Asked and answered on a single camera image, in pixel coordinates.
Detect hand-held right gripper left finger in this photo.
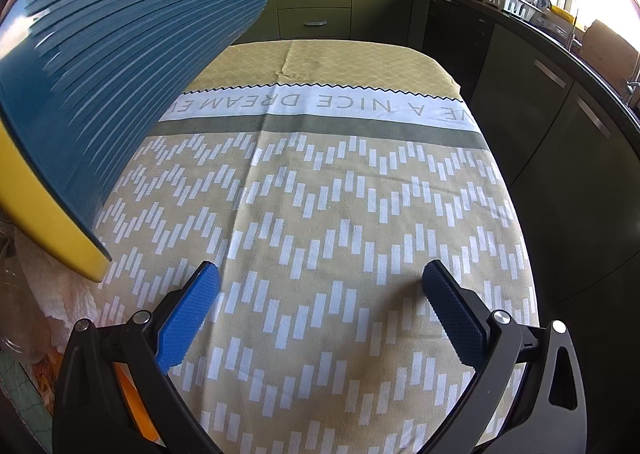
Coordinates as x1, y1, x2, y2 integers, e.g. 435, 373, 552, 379
51, 260, 223, 454

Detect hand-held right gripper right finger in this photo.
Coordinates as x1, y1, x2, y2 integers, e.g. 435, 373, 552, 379
421, 259, 586, 454

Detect orange box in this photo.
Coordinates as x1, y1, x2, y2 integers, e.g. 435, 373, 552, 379
112, 364, 161, 445

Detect white tissue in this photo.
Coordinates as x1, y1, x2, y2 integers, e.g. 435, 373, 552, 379
17, 229, 101, 335

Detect blue bin with yellow rim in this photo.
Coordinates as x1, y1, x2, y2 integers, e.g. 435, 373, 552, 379
0, 0, 275, 283

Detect steel faucet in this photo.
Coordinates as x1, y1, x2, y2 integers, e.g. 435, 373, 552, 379
622, 54, 640, 100

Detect black kitchen countertop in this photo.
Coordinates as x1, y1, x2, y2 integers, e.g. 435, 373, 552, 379
272, 0, 640, 135

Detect brown cardboard sheet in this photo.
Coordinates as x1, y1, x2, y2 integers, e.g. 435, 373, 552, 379
582, 19, 640, 65

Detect green base kitchen cabinets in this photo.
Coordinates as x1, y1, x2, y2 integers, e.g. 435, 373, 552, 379
235, 0, 640, 295

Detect yellow handled container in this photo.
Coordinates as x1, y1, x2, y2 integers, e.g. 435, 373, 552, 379
547, 0, 581, 30

